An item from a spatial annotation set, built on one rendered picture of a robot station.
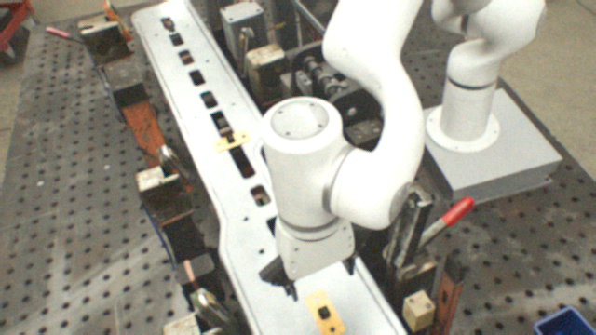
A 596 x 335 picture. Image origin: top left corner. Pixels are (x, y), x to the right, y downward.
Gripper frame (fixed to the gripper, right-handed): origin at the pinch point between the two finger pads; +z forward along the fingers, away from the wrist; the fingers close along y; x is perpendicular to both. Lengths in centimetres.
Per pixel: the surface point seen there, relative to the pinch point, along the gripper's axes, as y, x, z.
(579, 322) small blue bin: -48, 14, 34
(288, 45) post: -32, -93, 25
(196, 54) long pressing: -3, -84, 12
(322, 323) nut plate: 1.0, 1.4, 11.6
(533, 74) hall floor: -177, -118, 113
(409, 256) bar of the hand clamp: -14.3, 1.8, 2.3
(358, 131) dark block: -20.1, -24.4, 0.3
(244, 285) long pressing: 10.0, -11.3, 11.9
